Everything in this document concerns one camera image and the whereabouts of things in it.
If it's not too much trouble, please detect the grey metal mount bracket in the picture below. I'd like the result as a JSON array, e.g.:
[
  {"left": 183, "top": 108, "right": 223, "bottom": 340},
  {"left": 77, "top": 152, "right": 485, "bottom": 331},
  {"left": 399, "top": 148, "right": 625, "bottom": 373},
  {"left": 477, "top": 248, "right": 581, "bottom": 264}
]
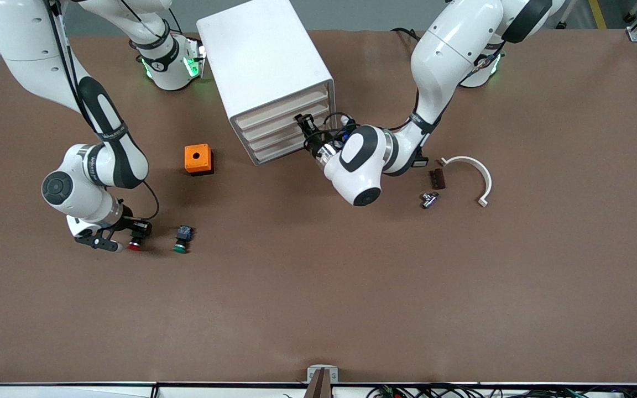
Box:
[{"left": 307, "top": 365, "right": 338, "bottom": 385}]

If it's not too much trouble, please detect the white table edge rail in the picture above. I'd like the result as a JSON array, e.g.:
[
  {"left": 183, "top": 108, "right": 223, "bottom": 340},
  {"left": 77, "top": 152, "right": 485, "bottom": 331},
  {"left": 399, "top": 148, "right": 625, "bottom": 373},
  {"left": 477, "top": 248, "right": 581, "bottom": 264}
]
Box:
[{"left": 0, "top": 381, "right": 637, "bottom": 398}]

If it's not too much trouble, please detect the brown table mat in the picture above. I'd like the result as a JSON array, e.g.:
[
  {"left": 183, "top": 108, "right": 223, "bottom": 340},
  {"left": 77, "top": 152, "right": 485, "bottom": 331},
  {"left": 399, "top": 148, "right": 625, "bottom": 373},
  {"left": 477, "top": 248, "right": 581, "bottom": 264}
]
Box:
[{"left": 0, "top": 29, "right": 637, "bottom": 385}]

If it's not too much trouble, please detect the red push button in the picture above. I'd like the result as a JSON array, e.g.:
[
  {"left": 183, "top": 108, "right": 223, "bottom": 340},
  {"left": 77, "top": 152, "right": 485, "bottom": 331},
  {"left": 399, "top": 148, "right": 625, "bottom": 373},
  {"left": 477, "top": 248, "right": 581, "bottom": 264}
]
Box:
[{"left": 127, "top": 221, "right": 152, "bottom": 252}]

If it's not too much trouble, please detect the green push button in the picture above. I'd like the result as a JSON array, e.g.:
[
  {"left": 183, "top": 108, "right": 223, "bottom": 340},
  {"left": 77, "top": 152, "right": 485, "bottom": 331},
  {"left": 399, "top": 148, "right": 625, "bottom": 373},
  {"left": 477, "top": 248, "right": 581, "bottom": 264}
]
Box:
[{"left": 173, "top": 224, "right": 195, "bottom": 254}]

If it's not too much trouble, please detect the white curved plastic bracket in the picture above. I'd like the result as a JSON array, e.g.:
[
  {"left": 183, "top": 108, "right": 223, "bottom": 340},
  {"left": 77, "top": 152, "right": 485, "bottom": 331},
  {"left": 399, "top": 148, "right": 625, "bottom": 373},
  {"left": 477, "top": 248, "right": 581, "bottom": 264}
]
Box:
[{"left": 438, "top": 156, "right": 493, "bottom": 208}]

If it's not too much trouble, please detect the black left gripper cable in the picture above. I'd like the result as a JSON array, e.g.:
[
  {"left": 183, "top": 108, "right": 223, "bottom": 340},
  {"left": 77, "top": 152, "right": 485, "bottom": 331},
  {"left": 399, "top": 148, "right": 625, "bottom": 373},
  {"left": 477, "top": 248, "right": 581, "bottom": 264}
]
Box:
[{"left": 323, "top": 112, "right": 357, "bottom": 136}]

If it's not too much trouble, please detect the black cable bundle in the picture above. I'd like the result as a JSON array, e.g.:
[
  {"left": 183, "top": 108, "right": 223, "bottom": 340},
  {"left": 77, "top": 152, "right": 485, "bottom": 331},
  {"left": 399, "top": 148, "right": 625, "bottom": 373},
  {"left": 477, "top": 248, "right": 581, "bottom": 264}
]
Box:
[{"left": 366, "top": 383, "right": 637, "bottom": 398}]

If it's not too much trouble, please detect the orange button enclosure box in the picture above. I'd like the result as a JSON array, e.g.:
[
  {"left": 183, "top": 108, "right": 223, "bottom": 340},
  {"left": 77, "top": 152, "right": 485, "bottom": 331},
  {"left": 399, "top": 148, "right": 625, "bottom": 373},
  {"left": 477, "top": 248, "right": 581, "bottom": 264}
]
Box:
[{"left": 184, "top": 144, "right": 214, "bottom": 176}]

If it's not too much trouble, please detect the black arm base cable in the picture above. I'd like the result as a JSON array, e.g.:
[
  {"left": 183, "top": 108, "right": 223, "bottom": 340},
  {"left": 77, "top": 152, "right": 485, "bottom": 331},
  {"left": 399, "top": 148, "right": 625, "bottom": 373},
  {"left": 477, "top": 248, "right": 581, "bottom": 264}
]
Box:
[{"left": 390, "top": 27, "right": 424, "bottom": 42}]

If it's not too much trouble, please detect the brown mount bar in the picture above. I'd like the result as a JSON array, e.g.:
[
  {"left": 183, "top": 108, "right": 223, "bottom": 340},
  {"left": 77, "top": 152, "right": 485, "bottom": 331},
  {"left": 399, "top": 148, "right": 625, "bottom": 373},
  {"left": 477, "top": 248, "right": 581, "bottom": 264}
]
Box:
[{"left": 304, "top": 369, "right": 334, "bottom": 398}]

